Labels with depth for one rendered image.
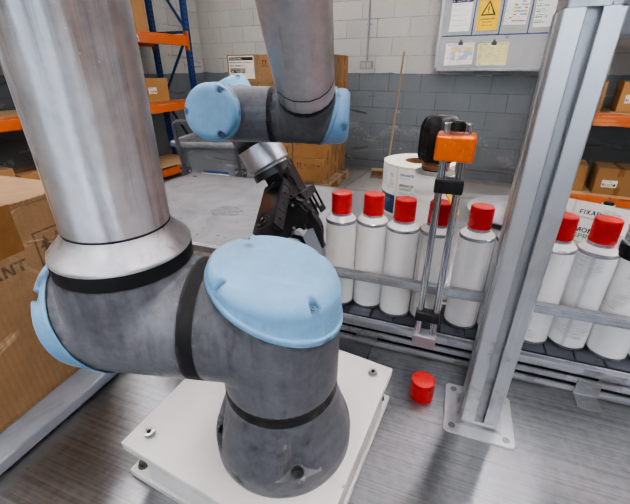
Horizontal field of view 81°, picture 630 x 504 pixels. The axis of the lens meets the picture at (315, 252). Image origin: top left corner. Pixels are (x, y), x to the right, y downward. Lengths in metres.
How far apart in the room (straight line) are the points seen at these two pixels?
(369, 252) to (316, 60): 0.31
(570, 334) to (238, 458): 0.50
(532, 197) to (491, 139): 4.69
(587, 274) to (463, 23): 4.48
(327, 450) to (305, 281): 0.19
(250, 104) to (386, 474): 0.49
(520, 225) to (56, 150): 0.40
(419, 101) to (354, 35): 1.17
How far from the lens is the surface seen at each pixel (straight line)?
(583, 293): 0.65
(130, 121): 0.31
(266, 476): 0.42
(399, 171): 1.07
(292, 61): 0.43
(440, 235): 0.59
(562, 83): 0.41
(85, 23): 0.30
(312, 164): 4.12
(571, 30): 0.41
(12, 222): 0.58
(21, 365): 0.63
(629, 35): 0.42
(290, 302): 0.28
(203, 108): 0.54
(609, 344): 0.69
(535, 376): 0.69
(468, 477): 0.55
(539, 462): 0.59
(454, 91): 5.10
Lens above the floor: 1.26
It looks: 26 degrees down
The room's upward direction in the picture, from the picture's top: straight up
